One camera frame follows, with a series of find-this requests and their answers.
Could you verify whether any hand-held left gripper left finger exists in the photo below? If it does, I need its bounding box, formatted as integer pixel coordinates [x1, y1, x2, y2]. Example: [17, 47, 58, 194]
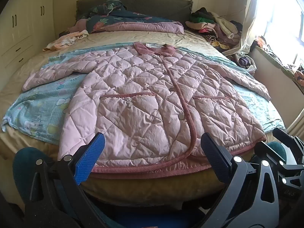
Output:
[25, 132, 106, 228]

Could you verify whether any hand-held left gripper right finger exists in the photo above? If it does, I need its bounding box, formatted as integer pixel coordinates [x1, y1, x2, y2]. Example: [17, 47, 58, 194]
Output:
[200, 132, 280, 228]

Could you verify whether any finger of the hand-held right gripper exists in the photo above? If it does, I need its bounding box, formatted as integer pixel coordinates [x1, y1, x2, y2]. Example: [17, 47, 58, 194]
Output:
[273, 128, 304, 153]
[255, 142, 289, 171]

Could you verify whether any pink quilted jacket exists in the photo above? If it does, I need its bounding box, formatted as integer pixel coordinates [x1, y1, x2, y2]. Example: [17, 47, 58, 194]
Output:
[22, 41, 272, 174]

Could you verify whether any plastic bag of clothes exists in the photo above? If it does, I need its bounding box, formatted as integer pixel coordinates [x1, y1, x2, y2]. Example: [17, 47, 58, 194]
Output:
[234, 52, 257, 73]

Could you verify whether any pile of assorted clothes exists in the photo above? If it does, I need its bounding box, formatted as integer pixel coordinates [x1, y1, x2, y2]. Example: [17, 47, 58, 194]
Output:
[185, 7, 244, 53]

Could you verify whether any person's right leg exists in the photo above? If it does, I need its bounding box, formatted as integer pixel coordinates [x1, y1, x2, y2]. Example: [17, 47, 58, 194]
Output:
[267, 141, 287, 157]

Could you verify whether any person's leg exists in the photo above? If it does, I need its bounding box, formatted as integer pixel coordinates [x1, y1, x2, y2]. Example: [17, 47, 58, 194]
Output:
[267, 141, 287, 157]
[12, 147, 56, 195]

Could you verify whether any person's left leg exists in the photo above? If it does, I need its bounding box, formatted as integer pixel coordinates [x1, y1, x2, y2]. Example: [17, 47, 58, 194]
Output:
[12, 147, 56, 195]

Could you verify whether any light blue cartoon blanket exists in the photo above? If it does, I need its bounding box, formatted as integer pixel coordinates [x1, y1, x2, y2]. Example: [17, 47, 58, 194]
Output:
[1, 42, 287, 145]

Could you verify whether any cluttered windowsill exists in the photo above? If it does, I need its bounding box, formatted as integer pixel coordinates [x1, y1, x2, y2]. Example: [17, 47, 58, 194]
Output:
[254, 36, 304, 93]

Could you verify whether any cream curtain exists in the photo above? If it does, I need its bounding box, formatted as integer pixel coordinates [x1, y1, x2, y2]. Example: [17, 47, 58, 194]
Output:
[223, 0, 264, 55]

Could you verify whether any peach patterned cloth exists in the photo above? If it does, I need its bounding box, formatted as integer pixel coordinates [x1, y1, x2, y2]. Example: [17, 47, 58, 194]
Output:
[43, 30, 89, 52]

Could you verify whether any bright window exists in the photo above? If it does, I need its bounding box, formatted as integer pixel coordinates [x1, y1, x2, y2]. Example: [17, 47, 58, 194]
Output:
[256, 0, 304, 64]

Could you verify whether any bed with beige sheet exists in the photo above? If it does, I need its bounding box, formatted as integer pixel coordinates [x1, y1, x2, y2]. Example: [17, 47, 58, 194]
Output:
[0, 27, 288, 209]

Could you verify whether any pink pillow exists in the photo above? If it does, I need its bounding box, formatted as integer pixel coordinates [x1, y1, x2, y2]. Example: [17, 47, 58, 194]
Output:
[68, 19, 89, 32]

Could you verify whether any dark floral quilt pink lining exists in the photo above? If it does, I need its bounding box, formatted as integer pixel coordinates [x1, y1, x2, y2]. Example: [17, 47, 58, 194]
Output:
[85, 0, 184, 34]

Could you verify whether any cream wardrobe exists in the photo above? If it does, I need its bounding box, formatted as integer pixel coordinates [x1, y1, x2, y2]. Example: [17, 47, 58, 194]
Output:
[0, 0, 56, 76]

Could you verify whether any grey upholstered headboard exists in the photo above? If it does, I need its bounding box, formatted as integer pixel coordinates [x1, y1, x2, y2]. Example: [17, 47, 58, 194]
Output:
[76, 0, 193, 22]

